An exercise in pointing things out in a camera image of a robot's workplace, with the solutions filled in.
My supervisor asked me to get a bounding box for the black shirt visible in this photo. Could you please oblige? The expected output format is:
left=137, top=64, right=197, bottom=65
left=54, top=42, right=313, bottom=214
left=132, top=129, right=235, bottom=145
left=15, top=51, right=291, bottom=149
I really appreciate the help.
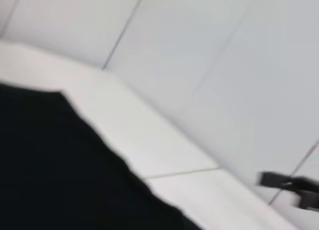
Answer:
left=0, top=82, right=203, bottom=230

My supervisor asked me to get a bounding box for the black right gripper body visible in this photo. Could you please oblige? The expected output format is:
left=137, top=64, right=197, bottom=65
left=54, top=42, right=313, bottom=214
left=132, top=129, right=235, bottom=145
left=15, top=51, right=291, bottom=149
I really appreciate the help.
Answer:
left=297, top=190, right=319, bottom=211

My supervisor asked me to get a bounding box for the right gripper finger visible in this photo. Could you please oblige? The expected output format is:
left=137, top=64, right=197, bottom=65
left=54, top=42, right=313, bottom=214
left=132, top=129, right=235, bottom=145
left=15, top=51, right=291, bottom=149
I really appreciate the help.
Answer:
left=256, top=171, right=319, bottom=191

